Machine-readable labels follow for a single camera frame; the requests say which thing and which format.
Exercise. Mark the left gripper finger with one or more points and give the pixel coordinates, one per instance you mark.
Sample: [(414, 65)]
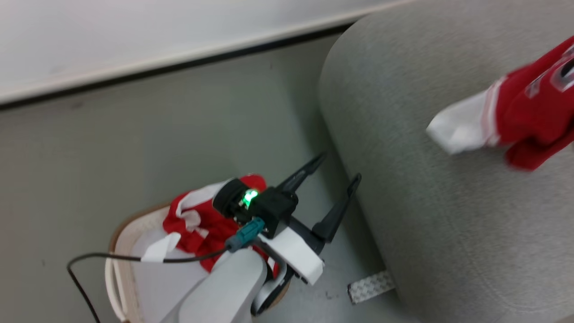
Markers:
[(299, 176), (336, 215)]

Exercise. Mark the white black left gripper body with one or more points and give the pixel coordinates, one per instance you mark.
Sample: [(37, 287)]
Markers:
[(293, 253)]

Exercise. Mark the red white jersey with print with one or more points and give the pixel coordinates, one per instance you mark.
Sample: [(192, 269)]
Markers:
[(529, 112)]

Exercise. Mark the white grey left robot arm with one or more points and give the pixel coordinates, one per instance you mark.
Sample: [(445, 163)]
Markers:
[(224, 291)]

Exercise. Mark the grey fabric sofa seat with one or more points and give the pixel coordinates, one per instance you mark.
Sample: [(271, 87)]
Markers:
[(403, 134)]

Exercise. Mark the white laundry basket wooden rim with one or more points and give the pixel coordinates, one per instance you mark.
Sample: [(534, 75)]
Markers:
[(152, 287)]

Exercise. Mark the silver patterned tape strip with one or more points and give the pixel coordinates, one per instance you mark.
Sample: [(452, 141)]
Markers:
[(371, 287)]

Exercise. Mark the red and white garment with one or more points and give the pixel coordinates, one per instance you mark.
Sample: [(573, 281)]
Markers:
[(204, 231)]

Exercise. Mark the black wrist camera green light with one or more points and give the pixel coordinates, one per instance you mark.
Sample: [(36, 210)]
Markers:
[(273, 206)]

